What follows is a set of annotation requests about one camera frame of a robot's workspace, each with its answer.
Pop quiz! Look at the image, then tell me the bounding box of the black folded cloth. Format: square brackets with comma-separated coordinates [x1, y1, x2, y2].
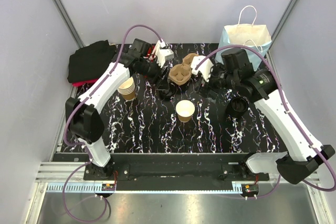
[67, 40, 117, 84]

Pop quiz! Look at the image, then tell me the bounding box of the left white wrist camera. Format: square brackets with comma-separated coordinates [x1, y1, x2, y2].
[156, 46, 174, 68]

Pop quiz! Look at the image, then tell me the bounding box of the black plastic cup lid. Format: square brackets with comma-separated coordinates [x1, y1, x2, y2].
[158, 83, 177, 100]

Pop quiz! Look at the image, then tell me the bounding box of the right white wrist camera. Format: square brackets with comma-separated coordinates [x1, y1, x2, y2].
[191, 56, 214, 82]

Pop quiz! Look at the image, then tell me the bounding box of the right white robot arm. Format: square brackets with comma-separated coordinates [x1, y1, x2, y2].
[191, 45, 335, 185]

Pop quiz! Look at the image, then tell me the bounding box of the brown paper cup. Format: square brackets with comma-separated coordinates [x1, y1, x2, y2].
[175, 100, 195, 122]

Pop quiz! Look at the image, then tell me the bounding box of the white stirrers bundle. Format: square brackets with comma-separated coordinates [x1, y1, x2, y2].
[149, 40, 166, 60]

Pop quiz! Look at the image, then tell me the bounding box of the stack of black cup lids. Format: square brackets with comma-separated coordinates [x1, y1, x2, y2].
[226, 97, 249, 118]

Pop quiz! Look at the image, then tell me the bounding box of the aluminium frame rail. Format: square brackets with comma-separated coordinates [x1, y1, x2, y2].
[25, 154, 335, 223]

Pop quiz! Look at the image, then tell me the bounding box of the black marble pattern mat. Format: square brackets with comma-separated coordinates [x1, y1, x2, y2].
[52, 42, 296, 154]

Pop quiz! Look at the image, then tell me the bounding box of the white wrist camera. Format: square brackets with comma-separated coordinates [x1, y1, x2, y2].
[156, 46, 174, 68]
[191, 56, 214, 82]

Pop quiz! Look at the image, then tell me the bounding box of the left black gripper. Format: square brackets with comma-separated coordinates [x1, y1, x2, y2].
[139, 56, 170, 90]

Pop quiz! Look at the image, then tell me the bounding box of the light blue paper bag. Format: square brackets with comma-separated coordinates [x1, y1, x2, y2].
[218, 5, 272, 57]

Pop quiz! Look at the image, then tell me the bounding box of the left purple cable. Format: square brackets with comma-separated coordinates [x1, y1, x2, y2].
[61, 24, 167, 221]

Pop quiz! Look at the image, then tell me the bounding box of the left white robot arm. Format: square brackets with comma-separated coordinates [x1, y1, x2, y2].
[65, 39, 174, 180]

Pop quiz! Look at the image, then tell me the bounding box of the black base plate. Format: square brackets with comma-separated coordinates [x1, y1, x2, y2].
[52, 152, 270, 191]

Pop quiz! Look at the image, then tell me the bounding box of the stack of brown paper cups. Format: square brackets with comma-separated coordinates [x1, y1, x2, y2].
[118, 77, 135, 101]

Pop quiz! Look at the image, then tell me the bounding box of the red cup holder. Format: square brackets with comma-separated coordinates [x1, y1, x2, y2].
[144, 46, 156, 61]

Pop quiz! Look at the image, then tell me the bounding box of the pink cloth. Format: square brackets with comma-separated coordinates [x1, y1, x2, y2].
[72, 79, 98, 87]

